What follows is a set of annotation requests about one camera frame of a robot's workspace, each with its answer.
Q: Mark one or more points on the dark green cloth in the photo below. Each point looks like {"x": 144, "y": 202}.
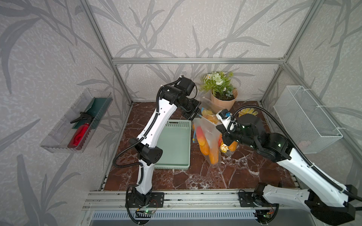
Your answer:
{"x": 96, "y": 106}

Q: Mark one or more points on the clear zip-top bag white print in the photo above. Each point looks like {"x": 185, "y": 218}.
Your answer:
{"x": 210, "y": 132}

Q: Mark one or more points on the large orange mango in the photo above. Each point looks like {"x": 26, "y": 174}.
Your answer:
{"x": 204, "y": 149}

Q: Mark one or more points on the red orange mango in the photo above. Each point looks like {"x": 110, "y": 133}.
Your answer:
{"x": 200, "y": 136}

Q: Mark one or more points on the clear plastic wall tray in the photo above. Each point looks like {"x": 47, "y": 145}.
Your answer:
{"x": 59, "y": 137}

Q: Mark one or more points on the yellow green garden gloves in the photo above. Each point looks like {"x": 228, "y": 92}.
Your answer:
{"x": 249, "y": 110}

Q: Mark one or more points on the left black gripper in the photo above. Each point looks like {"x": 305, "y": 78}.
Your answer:
{"x": 193, "y": 113}

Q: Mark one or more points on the green perforated plastic basket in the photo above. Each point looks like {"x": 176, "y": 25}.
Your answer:
{"x": 175, "y": 140}

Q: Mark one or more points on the long orange mango front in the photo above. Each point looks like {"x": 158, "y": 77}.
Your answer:
{"x": 214, "y": 155}

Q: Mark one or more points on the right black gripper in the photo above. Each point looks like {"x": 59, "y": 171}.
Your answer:
{"x": 225, "y": 135}

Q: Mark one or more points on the white wire mesh basket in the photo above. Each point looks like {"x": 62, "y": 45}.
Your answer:
{"x": 305, "y": 120}

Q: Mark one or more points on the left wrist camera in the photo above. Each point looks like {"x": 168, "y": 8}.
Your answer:
{"x": 186, "y": 85}

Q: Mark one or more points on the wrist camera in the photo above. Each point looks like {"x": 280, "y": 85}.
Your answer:
{"x": 186, "y": 85}
{"x": 228, "y": 120}

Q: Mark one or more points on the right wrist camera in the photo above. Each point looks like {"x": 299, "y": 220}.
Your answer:
{"x": 228, "y": 120}

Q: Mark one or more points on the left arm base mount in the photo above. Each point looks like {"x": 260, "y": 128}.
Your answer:
{"x": 151, "y": 199}

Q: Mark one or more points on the black pruning shears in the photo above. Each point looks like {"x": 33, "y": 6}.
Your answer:
{"x": 83, "y": 116}

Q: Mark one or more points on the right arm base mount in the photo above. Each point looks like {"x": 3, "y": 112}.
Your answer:
{"x": 249, "y": 199}

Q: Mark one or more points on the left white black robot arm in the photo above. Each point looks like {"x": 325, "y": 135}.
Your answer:
{"x": 169, "y": 98}

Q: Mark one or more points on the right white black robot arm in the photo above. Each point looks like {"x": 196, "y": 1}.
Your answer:
{"x": 325, "y": 198}

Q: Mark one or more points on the potted artificial plant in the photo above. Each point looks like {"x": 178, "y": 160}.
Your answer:
{"x": 223, "y": 92}

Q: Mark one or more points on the clear zip-top bag pink zipper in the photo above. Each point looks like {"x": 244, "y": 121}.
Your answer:
{"x": 209, "y": 110}

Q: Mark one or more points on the red handled brush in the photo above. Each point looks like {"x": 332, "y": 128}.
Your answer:
{"x": 79, "y": 138}

